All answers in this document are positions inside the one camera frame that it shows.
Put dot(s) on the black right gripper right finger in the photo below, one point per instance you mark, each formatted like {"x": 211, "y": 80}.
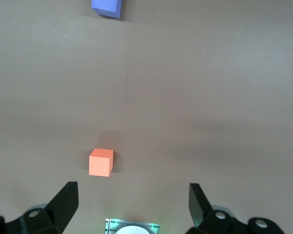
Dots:
{"x": 200, "y": 207}

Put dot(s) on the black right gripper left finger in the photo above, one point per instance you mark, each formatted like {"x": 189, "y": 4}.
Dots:
{"x": 63, "y": 207}

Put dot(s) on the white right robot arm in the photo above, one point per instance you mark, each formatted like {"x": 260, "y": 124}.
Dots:
{"x": 133, "y": 231}

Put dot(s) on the orange cube block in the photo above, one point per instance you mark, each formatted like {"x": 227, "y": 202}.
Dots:
{"x": 100, "y": 165}

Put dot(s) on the purple cube block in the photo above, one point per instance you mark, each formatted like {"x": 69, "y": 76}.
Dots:
{"x": 105, "y": 7}

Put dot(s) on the brown table cover sheet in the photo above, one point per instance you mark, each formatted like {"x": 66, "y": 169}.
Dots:
{"x": 185, "y": 97}

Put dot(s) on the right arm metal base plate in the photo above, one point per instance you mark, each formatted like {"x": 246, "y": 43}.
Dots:
{"x": 110, "y": 228}

